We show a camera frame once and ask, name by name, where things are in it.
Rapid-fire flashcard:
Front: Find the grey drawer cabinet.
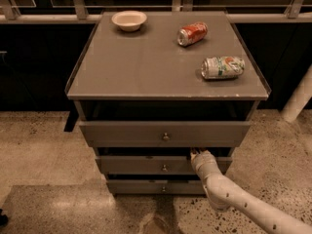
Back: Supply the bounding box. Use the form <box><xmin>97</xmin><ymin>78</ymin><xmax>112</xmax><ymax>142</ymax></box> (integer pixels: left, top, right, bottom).
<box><xmin>66</xmin><ymin>12</ymin><xmax>270</xmax><ymax>182</ymax></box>

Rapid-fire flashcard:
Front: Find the white metal window railing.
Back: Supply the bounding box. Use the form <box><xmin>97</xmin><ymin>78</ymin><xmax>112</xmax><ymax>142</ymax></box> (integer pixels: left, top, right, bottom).
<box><xmin>0</xmin><ymin>0</ymin><xmax>312</xmax><ymax>23</ymax></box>

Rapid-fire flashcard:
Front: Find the grey top drawer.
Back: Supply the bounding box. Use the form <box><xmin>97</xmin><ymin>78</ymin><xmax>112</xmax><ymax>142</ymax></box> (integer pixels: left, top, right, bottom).
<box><xmin>79</xmin><ymin>121</ymin><xmax>251</xmax><ymax>147</ymax></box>

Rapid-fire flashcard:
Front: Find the white angled pole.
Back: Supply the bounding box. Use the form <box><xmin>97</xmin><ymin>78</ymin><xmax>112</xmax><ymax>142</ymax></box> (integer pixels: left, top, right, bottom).
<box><xmin>281</xmin><ymin>64</ymin><xmax>312</xmax><ymax>123</ymax></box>

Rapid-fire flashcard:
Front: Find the white green soda can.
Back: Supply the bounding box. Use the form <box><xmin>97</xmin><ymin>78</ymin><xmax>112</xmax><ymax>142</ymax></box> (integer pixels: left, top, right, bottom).
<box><xmin>201</xmin><ymin>57</ymin><xmax>245</xmax><ymax>80</ymax></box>

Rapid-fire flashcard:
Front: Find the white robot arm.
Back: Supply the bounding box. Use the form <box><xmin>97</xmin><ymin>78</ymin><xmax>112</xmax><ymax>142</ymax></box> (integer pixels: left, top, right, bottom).
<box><xmin>190</xmin><ymin>148</ymin><xmax>312</xmax><ymax>234</ymax></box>

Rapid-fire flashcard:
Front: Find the black object at floor edge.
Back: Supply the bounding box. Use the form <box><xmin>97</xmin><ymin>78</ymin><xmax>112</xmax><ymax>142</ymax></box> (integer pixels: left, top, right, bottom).
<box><xmin>0</xmin><ymin>209</ymin><xmax>9</xmax><ymax>225</ymax></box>

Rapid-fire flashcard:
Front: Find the red soda can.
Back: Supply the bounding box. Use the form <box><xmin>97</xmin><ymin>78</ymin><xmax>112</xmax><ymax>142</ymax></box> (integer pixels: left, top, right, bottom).
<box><xmin>177</xmin><ymin>21</ymin><xmax>208</xmax><ymax>47</ymax></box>

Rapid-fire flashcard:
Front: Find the white paper bowl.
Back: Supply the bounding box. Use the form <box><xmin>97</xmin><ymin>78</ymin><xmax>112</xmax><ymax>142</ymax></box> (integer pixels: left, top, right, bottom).
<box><xmin>112</xmin><ymin>11</ymin><xmax>147</xmax><ymax>32</ymax></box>

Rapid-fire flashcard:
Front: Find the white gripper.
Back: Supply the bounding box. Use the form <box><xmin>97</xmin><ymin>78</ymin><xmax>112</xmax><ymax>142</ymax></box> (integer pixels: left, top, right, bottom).
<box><xmin>190</xmin><ymin>148</ymin><xmax>221</xmax><ymax>181</ymax></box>

